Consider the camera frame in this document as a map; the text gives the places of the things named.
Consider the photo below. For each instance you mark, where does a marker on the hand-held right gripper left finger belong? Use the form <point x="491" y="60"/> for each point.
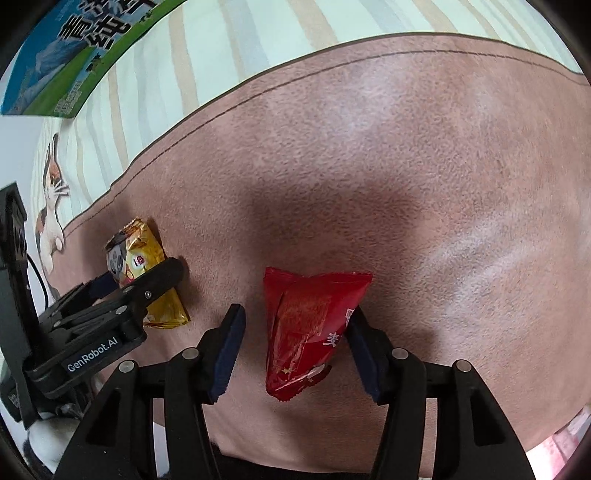
<point x="228" y="355"/>

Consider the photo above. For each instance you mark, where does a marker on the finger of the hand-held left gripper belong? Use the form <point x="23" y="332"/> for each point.
<point x="101" y="287"/>
<point x="157" y="279"/>

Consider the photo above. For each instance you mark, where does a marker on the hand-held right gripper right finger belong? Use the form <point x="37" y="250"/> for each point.
<point x="364" y="360"/>

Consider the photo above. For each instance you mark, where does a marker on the yellow panda snack packet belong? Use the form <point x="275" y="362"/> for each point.
<point x="143" y="249"/>

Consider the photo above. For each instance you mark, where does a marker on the red starred snack packet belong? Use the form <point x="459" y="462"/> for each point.
<point x="304" y="323"/>

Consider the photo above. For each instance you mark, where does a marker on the brown suede mat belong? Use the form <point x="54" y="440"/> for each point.
<point x="369" y="184"/>

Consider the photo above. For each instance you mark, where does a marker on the pink patterned cloth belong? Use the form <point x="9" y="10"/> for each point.
<point x="565" y="443"/>

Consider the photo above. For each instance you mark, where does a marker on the blue and green milk carton box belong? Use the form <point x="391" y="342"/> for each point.
<point x="69" y="60"/>

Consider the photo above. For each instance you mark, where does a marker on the striped cat print sheet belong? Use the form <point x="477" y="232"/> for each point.
<point x="277" y="32"/>

